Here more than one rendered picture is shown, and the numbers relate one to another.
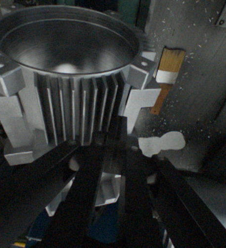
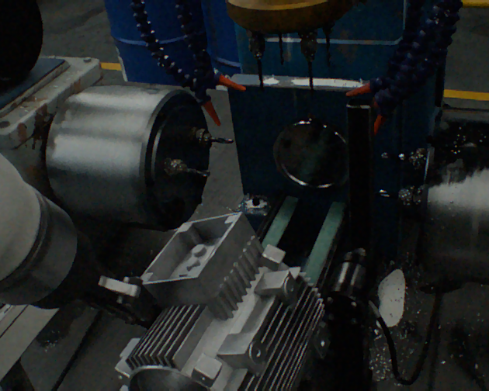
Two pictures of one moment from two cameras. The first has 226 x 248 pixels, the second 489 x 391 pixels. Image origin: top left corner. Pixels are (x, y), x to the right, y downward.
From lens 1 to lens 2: 0.56 m
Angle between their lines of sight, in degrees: 22
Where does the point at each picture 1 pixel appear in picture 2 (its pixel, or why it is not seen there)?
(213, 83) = (98, 365)
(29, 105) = (210, 345)
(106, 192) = (189, 237)
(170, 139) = not seen: hidden behind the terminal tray
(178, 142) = not seen: hidden behind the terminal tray
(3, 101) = (227, 349)
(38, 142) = (214, 307)
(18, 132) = (255, 314)
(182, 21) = not seen: outside the picture
